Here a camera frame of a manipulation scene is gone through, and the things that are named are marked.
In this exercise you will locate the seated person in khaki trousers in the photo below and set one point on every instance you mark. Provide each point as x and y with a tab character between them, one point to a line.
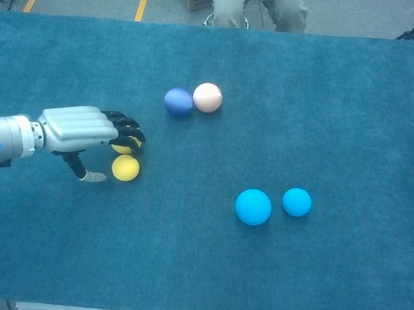
226	5

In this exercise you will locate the large yellow foam ball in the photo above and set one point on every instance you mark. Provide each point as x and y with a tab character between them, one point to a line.
123	149

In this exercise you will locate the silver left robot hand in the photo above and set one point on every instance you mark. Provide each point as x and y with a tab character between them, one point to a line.
75	126

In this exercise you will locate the purple foam ball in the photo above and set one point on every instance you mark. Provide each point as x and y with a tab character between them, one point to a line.
178	102

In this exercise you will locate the peach foam ball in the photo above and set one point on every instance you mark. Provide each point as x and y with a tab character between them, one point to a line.
207	96

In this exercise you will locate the chrome stool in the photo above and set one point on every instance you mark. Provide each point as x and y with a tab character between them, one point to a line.
207	20

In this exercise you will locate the teal carpet table cover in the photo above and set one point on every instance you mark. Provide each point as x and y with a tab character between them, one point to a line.
83	224

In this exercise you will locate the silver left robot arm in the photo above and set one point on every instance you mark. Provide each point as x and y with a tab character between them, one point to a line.
7	139

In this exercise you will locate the large cyan foam ball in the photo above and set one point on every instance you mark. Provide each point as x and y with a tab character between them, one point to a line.
253	207

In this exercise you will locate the small yellow foam ball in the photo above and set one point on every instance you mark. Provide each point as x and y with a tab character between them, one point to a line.
125	168

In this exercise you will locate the small cyan foam ball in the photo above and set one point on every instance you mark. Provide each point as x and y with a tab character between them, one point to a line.
296	202

